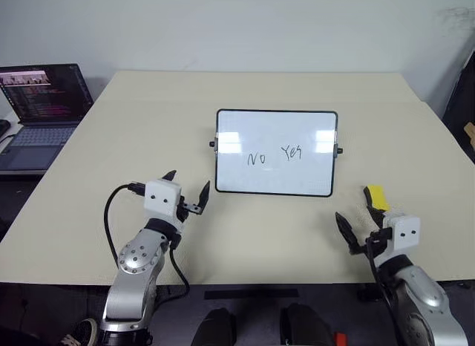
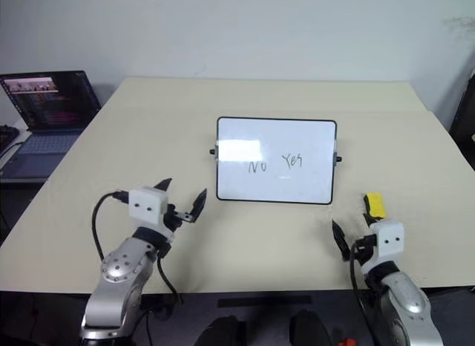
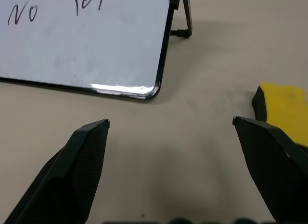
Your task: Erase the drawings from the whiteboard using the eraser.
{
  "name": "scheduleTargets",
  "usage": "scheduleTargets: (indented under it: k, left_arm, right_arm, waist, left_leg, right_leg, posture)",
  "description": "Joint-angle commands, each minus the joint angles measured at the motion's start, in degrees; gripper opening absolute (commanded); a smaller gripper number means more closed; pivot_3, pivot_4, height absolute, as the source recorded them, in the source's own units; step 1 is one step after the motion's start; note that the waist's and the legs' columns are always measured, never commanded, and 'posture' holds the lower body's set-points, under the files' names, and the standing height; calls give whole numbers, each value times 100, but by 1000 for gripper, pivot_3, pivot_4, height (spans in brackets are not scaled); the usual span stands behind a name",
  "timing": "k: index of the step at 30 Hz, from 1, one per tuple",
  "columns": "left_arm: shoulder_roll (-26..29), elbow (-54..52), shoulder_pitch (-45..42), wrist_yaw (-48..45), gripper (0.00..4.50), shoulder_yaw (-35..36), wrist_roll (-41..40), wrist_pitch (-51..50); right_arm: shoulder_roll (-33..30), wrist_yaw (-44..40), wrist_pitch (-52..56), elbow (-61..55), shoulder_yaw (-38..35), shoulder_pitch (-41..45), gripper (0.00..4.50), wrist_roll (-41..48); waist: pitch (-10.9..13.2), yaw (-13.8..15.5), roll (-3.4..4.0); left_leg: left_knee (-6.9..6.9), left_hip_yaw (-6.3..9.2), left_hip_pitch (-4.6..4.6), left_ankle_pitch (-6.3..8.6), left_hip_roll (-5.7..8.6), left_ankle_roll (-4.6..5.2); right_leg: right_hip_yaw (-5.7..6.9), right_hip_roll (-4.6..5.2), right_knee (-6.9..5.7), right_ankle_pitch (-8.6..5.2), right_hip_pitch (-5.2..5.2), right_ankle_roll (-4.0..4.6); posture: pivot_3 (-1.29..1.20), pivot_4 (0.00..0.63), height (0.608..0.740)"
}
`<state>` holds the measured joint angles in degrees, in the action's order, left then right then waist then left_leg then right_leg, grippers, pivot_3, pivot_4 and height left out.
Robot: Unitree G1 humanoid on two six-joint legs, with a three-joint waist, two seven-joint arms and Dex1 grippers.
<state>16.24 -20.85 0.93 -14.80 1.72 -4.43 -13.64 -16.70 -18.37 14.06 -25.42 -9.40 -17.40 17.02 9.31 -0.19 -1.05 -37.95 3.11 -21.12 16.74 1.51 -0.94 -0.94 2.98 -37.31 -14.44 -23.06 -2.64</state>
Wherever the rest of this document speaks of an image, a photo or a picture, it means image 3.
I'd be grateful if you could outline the white whiteboard with black frame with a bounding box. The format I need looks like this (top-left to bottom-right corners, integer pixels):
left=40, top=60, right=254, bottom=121
left=0, top=0, right=177, bottom=100

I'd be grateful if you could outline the yellow and black eraser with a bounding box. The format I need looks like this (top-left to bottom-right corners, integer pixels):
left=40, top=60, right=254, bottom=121
left=251, top=82, right=308, bottom=148

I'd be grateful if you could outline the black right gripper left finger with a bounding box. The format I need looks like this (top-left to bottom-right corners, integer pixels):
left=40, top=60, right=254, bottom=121
left=4, top=118, right=111, bottom=224

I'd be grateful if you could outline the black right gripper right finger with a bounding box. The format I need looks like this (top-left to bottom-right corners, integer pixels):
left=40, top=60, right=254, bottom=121
left=232, top=116, right=308, bottom=224

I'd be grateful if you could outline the black whiteboard stand leg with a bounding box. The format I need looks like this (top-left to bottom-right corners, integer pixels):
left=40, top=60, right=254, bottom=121
left=169, top=0, right=194, bottom=38

